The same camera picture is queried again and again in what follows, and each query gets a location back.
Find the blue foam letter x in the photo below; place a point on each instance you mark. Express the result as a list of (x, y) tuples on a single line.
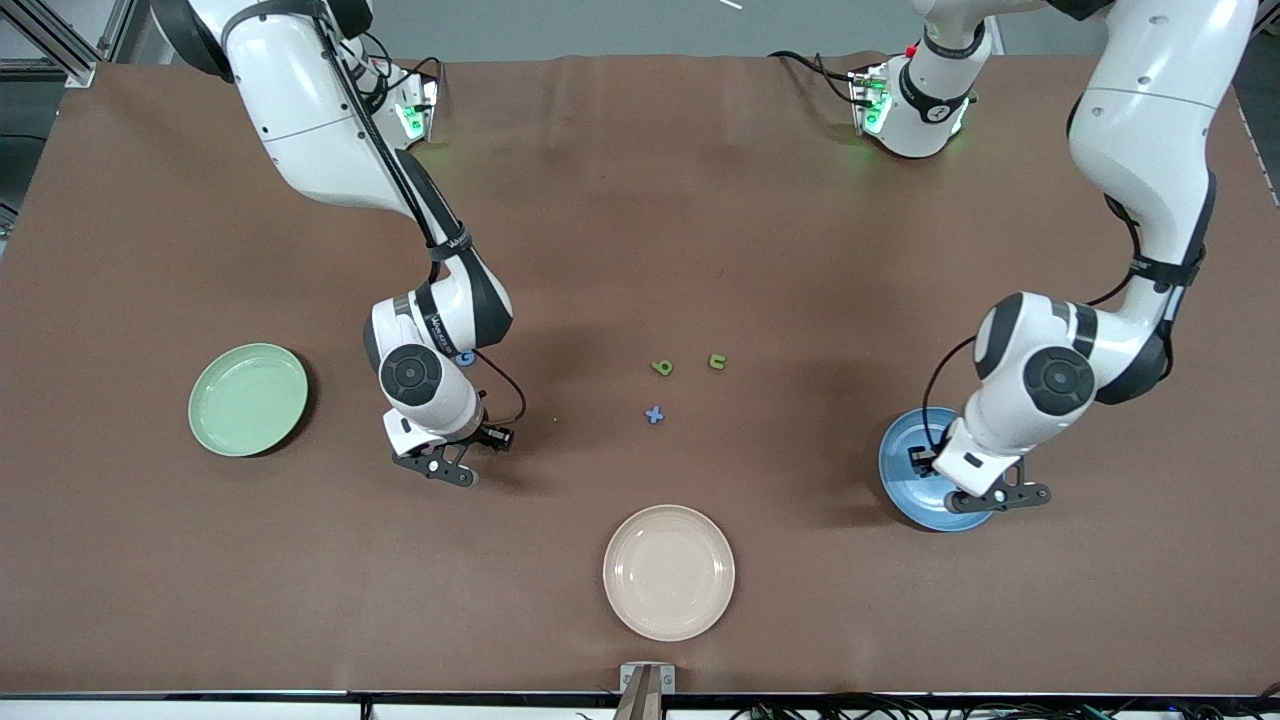
[(654, 415)]

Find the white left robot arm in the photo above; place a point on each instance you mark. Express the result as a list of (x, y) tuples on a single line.
[(1140, 120)]

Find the blue plate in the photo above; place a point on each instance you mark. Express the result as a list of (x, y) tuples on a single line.
[(905, 490)]

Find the beige plate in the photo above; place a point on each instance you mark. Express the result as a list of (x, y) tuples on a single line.
[(668, 572)]

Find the brown table cover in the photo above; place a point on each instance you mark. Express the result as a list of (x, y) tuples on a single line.
[(700, 200)]

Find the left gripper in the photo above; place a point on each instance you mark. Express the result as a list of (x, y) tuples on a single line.
[(921, 458)]

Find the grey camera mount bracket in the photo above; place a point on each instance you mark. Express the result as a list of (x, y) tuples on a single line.
[(648, 700)]

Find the green plate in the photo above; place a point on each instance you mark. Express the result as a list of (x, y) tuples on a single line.
[(248, 400)]

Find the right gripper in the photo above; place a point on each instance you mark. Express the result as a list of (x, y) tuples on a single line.
[(489, 435)]

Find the white table edge rail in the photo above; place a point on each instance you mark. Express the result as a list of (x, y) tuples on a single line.
[(150, 710)]

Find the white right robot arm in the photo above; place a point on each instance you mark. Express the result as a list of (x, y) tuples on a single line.
[(300, 110)]

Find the green foam letter b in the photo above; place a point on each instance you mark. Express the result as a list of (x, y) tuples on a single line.
[(657, 364)]

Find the aluminium extrusion frame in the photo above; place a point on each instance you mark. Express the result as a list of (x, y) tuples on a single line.
[(60, 70)]

